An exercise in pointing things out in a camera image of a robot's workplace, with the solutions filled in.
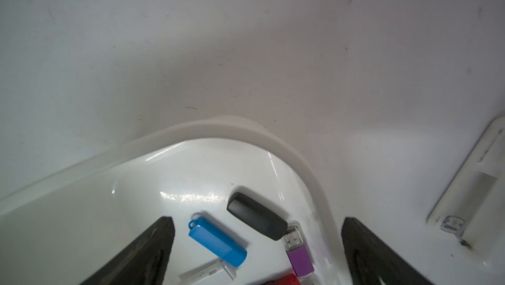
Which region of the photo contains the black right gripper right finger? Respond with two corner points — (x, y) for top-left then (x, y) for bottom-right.
(341, 217), (431, 284)

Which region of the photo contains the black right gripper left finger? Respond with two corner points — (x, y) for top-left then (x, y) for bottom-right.
(83, 217), (175, 284)

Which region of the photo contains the blue usb flash drive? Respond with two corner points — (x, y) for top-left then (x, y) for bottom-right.
(188, 217), (247, 268)

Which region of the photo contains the white usb drive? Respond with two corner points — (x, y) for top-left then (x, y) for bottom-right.
(179, 260), (238, 285)

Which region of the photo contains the purple metal plug usb drive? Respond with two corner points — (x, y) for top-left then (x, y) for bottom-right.
(281, 226), (314, 278)

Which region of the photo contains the red black usb drive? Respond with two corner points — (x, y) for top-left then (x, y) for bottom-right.
(263, 274), (301, 285)

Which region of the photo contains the white plastic storage box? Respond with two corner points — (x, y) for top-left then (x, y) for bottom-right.
(1, 117), (351, 284)

